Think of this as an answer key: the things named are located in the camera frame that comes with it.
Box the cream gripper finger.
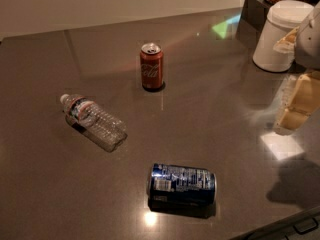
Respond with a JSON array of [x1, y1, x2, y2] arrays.
[[273, 71, 320, 135], [273, 27, 299, 54]]

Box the blue pepsi can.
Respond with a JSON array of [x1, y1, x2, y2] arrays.
[[148, 163, 217, 206]]

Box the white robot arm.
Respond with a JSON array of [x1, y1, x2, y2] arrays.
[[273, 2, 320, 135]]

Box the red coca-cola can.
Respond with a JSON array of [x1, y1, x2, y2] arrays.
[[140, 43, 163, 91]]

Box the white lidded canister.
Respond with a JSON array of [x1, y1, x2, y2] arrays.
[[253, 0, 313, 72]]

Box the black box on counter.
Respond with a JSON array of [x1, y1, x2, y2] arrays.
[[236, 0, 271, 49]]

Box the clear plastic water bottle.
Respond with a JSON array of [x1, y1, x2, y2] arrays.
[[60, 94, 127, 152]]

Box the black drawer handle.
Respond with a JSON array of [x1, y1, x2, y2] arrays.
[[293, 218, 319, 235]]

